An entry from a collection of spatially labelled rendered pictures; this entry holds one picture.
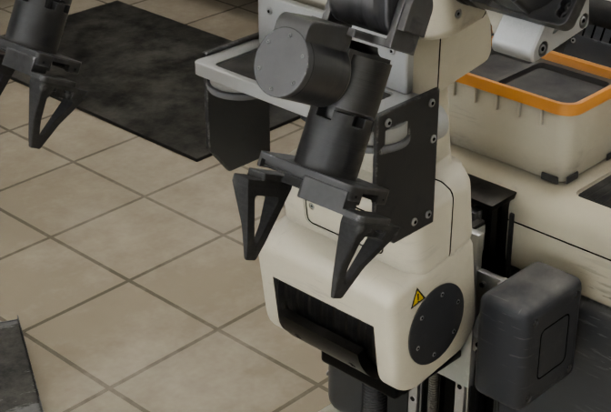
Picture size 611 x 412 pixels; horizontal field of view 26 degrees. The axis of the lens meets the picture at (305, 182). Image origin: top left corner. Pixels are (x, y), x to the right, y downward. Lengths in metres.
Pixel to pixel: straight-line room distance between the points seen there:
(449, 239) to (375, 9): 0.50
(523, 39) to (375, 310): 0.38
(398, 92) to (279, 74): 0.35
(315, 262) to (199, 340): 1.33
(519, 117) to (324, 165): 0.65
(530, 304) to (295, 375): 1.23
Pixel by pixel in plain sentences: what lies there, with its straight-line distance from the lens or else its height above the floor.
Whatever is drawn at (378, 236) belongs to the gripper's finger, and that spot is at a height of 1.03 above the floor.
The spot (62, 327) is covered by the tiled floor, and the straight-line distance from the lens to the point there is 2.95.
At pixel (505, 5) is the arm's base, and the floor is 1.16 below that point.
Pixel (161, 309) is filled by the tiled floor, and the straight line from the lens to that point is 2.98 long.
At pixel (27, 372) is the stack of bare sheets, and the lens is 2.79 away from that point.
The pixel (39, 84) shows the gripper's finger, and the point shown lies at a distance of 1.38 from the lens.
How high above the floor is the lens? 1.58
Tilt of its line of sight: 27 degrees down
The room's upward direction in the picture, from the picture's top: straight up
